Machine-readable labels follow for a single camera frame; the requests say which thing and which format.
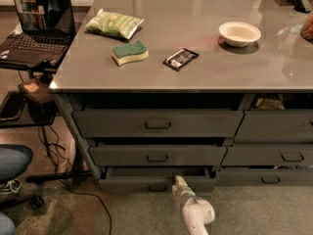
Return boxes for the brown jar at edge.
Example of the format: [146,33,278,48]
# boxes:
[300,14,313,42]

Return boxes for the person leg in jeans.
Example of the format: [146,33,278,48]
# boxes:
[0,144,33,235]

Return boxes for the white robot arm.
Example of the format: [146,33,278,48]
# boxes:
[172,175,215,235]

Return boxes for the black snack bar wrapper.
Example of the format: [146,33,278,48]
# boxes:
[163,48,199,71]

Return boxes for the black device with sticky note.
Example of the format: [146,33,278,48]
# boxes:
[18,76,58,121]

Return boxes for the black floor cable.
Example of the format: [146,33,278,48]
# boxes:
[37,124,113,235]

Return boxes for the black open laptop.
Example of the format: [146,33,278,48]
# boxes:
[0,0,76,69]

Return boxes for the white bowl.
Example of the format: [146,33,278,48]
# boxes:
[218,22,261,48]

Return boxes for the white sneaker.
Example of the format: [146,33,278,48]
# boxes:
[0,179,22,195]

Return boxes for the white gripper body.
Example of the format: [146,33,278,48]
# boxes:
[173,187,196,209]

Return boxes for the grey drawer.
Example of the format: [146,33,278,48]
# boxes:
[222,144,313,166]
[235,110,313,143]
[89,145,226,166]
[216,169,313,186]
[99,166,217,193]
[72,109,244,138]

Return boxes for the green chip bag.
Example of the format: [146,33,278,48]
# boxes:
[85,9,144,40]

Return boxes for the green yellow sponge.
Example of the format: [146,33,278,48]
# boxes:
[112,40,149,66]

